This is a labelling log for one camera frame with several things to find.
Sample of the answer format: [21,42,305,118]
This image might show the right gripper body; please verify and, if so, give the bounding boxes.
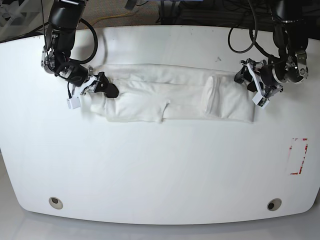
[56,63,105,98]

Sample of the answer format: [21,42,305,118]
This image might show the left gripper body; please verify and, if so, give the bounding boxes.
[240,58,283,99]

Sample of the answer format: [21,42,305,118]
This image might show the white printed T-shirt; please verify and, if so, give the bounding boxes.
[81,64,255,123]

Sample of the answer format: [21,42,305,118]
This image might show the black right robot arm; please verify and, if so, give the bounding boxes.
[41,0,119,99]

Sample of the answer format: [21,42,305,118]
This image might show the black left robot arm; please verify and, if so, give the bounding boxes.
[234,0,309,108]

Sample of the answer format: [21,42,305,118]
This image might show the red tape rectangle marking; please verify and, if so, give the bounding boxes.
[286,138,309,176]

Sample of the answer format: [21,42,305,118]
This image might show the right table grommet hole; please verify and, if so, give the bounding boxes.
[266,198,282,212]

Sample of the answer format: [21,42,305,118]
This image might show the table grommet hole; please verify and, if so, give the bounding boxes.
[266,198,282,212]
[48,197,63,210]

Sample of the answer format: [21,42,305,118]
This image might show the left table grommet hole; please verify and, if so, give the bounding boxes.
[48,197,63,210]

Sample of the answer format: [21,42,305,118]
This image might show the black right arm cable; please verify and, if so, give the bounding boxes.
[69,18,99,65]

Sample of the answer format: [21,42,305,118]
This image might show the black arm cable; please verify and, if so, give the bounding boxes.
[227,0,258,54]
[69,18,99,65]

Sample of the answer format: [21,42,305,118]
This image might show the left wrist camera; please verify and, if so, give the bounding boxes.
[252,92,270,109]

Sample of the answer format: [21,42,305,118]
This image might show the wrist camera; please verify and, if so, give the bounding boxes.
[67,97,81,110]
[252,92,270,109]

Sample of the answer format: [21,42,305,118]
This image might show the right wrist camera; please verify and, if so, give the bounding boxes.
[67,97,81,110]

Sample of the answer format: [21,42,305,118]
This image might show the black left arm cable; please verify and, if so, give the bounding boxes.
[227,0,258,54]

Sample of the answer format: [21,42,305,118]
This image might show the yellow cable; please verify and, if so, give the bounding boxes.
[91,9,136,27]

